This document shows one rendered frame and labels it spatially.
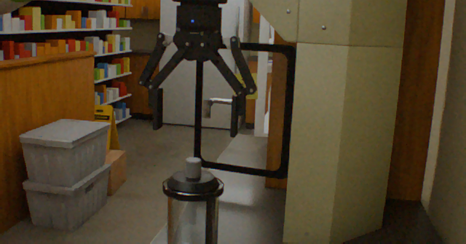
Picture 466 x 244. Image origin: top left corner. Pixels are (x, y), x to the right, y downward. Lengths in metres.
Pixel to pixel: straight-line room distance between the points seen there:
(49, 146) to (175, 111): 3.39
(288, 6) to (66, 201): 2.49
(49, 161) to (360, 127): 2.46
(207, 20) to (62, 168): 2.52
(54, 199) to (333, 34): 2.59
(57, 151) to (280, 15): 2.35
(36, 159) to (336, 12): 2.58
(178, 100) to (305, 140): 5.28
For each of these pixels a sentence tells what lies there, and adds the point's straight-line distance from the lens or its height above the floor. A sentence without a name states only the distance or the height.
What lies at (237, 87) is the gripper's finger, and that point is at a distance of 0.74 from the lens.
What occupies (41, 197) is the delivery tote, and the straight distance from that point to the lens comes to 3.32.
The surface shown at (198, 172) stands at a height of 1.19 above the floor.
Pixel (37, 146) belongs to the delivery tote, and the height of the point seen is 0.59.
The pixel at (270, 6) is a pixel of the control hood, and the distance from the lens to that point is 1.00.
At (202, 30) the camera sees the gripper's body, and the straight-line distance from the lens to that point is 0.75.
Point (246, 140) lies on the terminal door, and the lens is 1.38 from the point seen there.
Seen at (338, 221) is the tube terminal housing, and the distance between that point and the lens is 1.11.
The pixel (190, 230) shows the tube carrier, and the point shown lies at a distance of 0.80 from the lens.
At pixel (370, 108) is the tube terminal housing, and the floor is 1.27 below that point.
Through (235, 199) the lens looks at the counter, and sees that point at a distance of 1.35.
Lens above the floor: 1.45
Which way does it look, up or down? 11 degrees down
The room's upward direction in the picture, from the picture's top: 3 degrees clockwise
